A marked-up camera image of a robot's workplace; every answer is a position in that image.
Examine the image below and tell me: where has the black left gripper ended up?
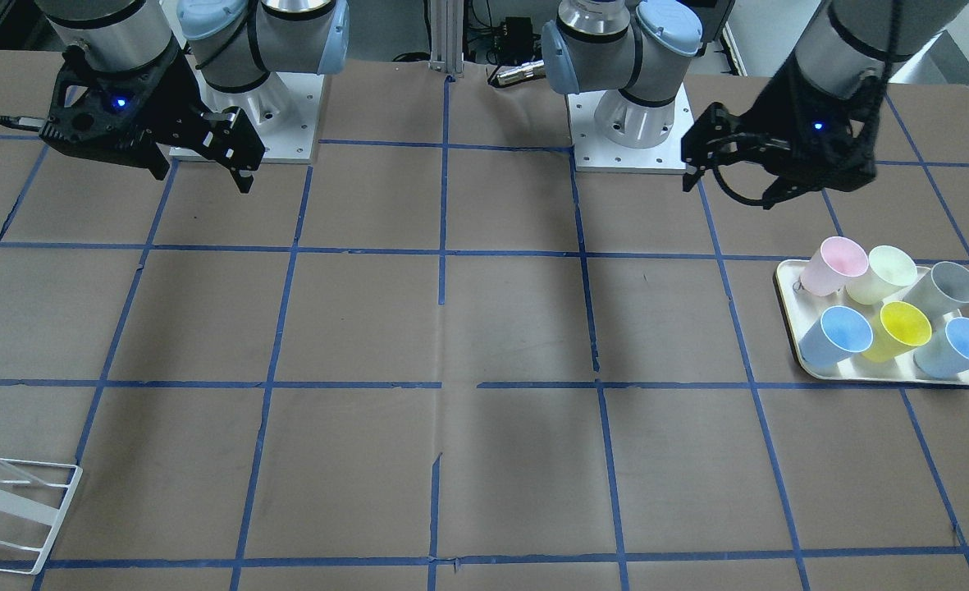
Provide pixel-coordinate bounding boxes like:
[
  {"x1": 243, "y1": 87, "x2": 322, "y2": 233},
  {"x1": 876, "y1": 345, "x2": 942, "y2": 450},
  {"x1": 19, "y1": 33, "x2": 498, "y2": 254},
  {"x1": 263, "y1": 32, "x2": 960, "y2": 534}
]
[{"x1": 680, "y1": 57, "x2": 879, "y2": 209}]

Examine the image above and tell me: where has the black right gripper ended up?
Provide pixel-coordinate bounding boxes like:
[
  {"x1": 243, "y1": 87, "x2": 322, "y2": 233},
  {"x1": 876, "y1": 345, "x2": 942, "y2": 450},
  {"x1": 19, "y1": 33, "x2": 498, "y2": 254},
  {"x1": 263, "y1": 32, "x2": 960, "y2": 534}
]
[{"x1": 39, "y1": 45, "x2": 264, "y2": 195}]

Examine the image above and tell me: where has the grey plastic cup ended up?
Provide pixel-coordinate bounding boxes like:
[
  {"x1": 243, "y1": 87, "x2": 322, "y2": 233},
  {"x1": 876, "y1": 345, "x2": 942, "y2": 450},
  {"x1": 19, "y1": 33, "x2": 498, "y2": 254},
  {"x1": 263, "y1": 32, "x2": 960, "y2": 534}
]
[{"x1": 902, "y1": 261, "x2": 969, "y2": 318}]

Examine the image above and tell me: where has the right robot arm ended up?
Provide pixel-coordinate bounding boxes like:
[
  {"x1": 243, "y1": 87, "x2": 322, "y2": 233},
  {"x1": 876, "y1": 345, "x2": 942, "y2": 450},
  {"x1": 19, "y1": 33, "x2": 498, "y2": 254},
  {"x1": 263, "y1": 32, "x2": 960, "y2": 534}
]
[{"x1": 0, "y1": 1, "x2": 350, "y2": 194}]

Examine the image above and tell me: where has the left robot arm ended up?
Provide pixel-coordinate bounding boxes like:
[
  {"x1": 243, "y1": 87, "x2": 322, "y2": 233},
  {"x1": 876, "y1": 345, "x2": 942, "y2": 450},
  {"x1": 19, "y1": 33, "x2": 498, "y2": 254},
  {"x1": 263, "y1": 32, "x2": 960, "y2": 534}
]
[{"x1": 542, "y1": 1, "x2": 965, "y2": 209}]

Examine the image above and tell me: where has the pink plastic cup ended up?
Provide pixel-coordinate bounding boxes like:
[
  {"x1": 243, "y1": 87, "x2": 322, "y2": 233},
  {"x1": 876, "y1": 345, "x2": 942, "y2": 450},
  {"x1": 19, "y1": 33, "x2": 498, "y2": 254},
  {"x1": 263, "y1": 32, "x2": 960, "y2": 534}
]
[{"x1": 799, "y1": 236, "x2": 870, "y2": 298}]

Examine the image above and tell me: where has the pale green plastic cup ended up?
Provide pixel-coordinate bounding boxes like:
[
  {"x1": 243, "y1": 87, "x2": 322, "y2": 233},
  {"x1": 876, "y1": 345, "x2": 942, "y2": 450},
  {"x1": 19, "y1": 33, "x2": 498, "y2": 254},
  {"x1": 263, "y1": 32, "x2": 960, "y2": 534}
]
[{"x1": 847, "y1": 245, "x2": 919, "y2": 305}]

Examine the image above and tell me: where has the blue cup middle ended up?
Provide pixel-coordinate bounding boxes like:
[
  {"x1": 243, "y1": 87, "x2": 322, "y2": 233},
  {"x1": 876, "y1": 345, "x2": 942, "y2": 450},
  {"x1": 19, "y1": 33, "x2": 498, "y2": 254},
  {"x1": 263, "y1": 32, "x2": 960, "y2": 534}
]
[{"x1": 798, "y1": 305, "x2": 874, "y2": 368}]

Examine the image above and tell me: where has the yellow plastic cup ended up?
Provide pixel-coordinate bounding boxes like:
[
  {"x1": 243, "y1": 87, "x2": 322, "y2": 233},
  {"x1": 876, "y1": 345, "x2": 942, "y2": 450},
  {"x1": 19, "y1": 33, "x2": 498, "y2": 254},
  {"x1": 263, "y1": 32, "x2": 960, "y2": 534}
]
[{"x1": 862, "y1": 300, "x2": 933, "y2": 363}]

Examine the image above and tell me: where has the blue cup near tray corner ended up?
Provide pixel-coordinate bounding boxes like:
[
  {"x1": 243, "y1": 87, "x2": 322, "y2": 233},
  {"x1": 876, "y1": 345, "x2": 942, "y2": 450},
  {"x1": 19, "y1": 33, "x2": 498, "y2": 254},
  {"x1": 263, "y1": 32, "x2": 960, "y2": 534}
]
[{"x1": 914, "y1": 317, "x2": 969, "y2": 378}]

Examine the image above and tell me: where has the cream plastic tray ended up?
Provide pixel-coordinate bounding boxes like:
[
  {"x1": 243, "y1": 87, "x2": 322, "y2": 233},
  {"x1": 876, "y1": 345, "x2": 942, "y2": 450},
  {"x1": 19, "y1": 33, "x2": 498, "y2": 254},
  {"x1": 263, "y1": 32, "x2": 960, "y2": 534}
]
[{"x1": 774, "y1": 259, "x2": 969, "y2": 386}]

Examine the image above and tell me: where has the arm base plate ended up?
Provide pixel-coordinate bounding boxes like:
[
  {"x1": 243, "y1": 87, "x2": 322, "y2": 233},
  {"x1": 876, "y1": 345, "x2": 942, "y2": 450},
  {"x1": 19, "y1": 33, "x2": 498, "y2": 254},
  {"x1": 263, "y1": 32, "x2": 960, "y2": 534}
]
[
  {"x1": 196, "y1": 72, "x2": 327, "y2": 164},
  {"x1": 566, "y1": 85, "x2": 693, "y2": 175}
]

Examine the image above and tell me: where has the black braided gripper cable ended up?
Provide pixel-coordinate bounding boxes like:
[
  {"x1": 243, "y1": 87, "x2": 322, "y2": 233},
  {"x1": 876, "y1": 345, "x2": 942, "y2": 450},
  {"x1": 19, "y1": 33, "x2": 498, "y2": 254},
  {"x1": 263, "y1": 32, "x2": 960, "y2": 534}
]
[{"x1": 707, "y1": 0, "x2": 903, "y2": 206}]

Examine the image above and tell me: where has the aluminium frame post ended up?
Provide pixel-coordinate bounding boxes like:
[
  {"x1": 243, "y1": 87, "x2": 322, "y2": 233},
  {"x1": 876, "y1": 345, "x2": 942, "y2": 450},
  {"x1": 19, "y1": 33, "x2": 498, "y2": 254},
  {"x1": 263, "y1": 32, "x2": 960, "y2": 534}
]
[{"x1": 427, "y1": 0, "x2": 468, "y2": 79}]

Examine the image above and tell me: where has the white wire cup rack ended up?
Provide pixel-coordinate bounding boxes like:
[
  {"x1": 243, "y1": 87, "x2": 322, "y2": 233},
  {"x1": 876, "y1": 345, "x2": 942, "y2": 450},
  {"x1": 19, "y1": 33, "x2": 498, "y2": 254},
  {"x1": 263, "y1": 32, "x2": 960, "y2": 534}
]
[{"x1": 0, "y1": 456, "x2": 84, "y2": 576}]

